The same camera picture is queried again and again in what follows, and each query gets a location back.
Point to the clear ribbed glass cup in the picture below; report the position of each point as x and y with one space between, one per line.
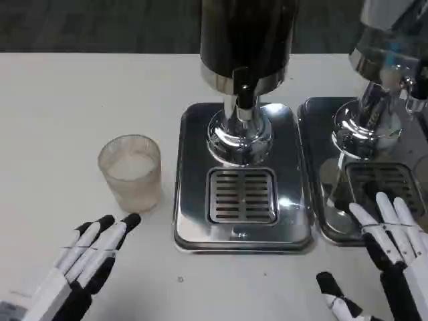
130 174

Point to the black dispenser tap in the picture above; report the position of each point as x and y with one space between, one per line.
245 87

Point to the chrome dispenser tap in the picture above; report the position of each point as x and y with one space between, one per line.
416 97

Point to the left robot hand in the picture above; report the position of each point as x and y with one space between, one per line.
83 254

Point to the steel drip tray base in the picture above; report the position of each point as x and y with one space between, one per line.
291 167
317 133

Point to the steel slotted drip grid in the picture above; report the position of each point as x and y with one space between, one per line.
378 177
242 195

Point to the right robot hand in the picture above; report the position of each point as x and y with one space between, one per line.
398 240

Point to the clear tank drink dispenser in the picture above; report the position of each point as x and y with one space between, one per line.
384 50

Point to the dark tank drink dispenser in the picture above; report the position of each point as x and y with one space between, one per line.
244 33

